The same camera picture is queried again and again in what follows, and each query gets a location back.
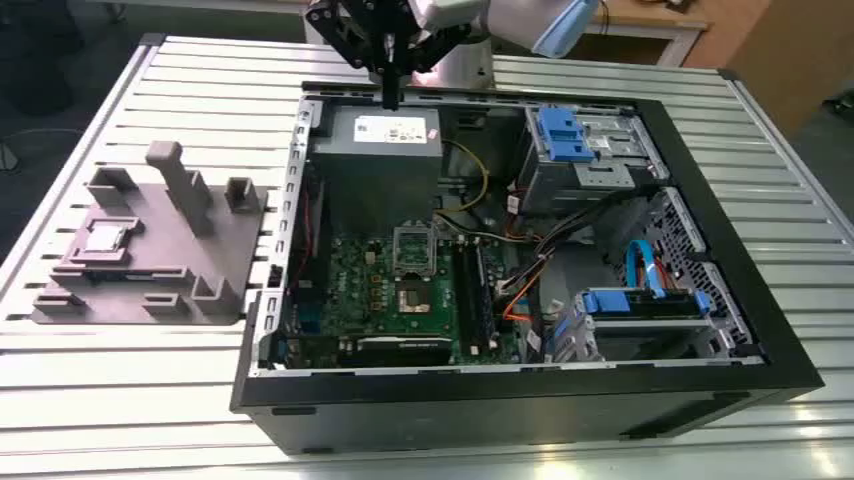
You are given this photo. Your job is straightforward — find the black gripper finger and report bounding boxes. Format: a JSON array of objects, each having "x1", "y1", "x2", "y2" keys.
[
  {"x1": 394, "y1": 27, "x2": 473, "y2": 111},
  {"x1": 305, "y1": 0, "x2": 397, "y2": 111}
]

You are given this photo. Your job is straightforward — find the green motherboard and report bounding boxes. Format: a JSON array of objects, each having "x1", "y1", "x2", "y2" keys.
[{"x1": 283, "y1": 219, "x2": 529, "y2": 369}]

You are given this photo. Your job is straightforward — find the black RAM slot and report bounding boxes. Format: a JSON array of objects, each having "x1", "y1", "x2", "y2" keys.
[
  {"x1": 469, "y1": 238, "x2": 493, "y2": 352},
  {"x1": 455, "y1": 238, "x2": 477, "y2": 354},
  {"x1": 462, "y1": 238, "x2": 485, "y2": 353}
]

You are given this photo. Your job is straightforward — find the dark RAM stick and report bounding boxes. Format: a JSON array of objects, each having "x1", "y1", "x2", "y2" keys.
[{"x1": 84, "y1": 271, "x2": 181, "y2": 282}]

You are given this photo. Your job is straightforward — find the silver CPU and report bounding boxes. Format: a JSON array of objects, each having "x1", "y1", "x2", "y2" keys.
[{"x1": 83, "y1": 224, "x2": 129, "y2": 251}]

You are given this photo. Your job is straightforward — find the grey parts rack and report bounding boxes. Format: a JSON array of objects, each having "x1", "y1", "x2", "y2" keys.
[{"x1": 30, "y1": 140, "x2": 271, "y2": 327}]

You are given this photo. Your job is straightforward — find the black graphics card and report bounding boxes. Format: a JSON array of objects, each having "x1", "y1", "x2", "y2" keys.
[{"x1": 337, "y1": 333, "x2": 455, "y2": 369}]

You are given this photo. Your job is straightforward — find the blue plastic drive latch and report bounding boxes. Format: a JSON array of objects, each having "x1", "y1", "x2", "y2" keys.
[{"x1": 537, "y1": 107, "x2": 596, "y2": 164}]

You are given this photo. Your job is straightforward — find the orange wire bundle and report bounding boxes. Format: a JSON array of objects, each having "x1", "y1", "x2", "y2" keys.
[{"x1": 503, "y1": 264, "x2": 556, "y2": 326}]

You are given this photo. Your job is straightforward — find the brown wooden cabinet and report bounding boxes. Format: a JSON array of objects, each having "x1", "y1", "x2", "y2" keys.
[{"x1": 684, "y1": 0, "x2": 854, "y2": 139}]

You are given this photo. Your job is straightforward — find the yellow power wire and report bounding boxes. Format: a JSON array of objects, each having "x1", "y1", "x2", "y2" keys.
[{"x1": 434, "y1": 139, "x2": 491, "y2": 215}]

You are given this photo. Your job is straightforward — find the wooden desk white legs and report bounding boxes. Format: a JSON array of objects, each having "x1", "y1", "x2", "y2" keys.
[{"x1": 586, "y1": 0, "x2": 713, "y2": 67}]

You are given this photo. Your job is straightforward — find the blue flat data wire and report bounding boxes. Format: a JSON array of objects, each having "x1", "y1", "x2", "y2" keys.
[{"x1": 626, "y1": 238, "x2": 669, "y2": 300}]

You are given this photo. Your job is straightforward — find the grey power supply unit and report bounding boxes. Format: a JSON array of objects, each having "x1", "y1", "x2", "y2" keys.
[{"x1": 307, "y1": 105, "x2": 446, "y2": 236}]

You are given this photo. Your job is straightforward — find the silver drive cage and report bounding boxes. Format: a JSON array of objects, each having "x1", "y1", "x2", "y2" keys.
[
  {"x1": 518, "y1": 105, "x2": 672, "y2": 215},
  {"x1": 572, "y1": 287, "x2": 760, "y2": 362}
]

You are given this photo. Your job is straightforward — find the black office chair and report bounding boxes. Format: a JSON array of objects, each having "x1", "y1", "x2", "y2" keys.
[{"x1": 0, "y1": 0, "x2": 88, "y2": 117}]

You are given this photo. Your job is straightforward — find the black sleeved cable bundle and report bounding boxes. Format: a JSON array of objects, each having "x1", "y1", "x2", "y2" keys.
[{"x1": 499, "y1": 184, "x2": 669, "y2": 296}]

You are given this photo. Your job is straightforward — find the black PC case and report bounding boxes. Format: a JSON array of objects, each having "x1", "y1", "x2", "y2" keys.
[{"x1": 229, "y1": 79, "x2": 828, "y2": 457}]

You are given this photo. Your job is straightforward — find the CPU socket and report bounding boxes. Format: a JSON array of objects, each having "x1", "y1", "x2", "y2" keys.
[{"x1": 394, "y1": 278, "x2": 439, "y2": 316}]

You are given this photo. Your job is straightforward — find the hard disk in blue carrier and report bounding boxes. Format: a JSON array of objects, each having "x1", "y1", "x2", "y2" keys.
[{"x1": 577, "y1": 287, "x2": 710, "y2": 321}]

